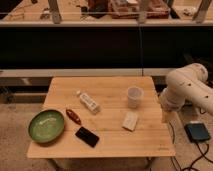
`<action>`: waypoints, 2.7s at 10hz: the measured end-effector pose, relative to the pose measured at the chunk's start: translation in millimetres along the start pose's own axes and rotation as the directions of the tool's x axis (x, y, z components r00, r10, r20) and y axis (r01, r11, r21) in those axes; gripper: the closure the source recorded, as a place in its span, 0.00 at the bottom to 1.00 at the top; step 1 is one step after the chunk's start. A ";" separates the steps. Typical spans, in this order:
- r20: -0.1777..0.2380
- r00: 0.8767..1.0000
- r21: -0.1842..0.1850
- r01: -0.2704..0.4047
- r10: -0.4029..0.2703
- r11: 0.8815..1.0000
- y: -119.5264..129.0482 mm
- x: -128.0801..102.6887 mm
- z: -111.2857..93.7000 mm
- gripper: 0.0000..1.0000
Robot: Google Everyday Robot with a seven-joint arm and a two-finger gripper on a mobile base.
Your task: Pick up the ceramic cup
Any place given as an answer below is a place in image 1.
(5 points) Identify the red brown pocket tool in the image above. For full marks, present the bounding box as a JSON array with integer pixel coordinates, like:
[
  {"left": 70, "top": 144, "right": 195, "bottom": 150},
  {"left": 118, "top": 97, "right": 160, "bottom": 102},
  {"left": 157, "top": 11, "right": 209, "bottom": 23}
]
[{"left": 66, "top": 109, "right": 81, "bottom": 125}]

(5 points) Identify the wooden table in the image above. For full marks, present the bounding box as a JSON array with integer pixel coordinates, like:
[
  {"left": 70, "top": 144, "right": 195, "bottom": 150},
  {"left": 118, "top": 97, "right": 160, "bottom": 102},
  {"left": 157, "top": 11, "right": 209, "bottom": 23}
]
[{"left": 27, "top": 76, "right": 175, "bottom": 158}]

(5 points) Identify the green ceramic bowl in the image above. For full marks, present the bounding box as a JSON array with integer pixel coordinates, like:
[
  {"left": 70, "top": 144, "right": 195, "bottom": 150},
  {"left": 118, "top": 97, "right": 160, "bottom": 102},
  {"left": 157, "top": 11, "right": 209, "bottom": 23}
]
[{"left": 28, "top": 109, "right": 65, "bottom": 143}]

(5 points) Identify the black floor cable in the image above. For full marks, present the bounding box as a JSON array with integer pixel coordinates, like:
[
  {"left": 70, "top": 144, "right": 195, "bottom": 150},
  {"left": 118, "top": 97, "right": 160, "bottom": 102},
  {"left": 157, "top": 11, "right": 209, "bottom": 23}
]
[{"left": 168, "top": 121, "right": 213, "bottom": 171}]

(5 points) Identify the white plastic bottle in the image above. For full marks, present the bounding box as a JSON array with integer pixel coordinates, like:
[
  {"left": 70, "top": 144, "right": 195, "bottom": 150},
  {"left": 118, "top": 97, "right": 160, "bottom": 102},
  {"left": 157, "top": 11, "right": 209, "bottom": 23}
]
[{"left": 76, "top": 91, "right": 100, "bottom": 114}]

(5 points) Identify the white ceramic cup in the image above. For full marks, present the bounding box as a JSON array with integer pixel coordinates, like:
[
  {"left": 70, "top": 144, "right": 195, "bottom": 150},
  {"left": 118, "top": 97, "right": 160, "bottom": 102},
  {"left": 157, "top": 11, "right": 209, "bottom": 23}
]
[{"left": 127, "top": 86, "right": 143, "bottom": 108}]

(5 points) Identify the black smartphone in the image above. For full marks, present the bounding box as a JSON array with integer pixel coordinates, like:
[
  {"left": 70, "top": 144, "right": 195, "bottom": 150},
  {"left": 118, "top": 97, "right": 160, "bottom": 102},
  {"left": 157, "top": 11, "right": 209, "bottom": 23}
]
[{"left": 75, "top": 127, "right": 99, "bottom": 147}]

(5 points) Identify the basket of items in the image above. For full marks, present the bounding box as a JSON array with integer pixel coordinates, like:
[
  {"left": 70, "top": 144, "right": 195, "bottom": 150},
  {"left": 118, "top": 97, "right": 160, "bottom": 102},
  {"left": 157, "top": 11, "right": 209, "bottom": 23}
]
[{"left": 108, "top": 0, "right": 170, "bottom": 19}]

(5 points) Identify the beige sponge block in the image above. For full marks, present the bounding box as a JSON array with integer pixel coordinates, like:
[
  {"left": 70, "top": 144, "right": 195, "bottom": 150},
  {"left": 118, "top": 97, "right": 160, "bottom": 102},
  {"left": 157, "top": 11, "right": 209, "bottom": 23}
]
[{"left": 122, "top": 112, "right": 138, "bottom": 131}]

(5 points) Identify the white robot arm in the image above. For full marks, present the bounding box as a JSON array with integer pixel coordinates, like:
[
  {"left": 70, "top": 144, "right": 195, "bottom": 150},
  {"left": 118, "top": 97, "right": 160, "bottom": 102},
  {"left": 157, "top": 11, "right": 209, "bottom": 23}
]
[{"left": 159, "top": 63, "right": 213, "bottom": 116}]

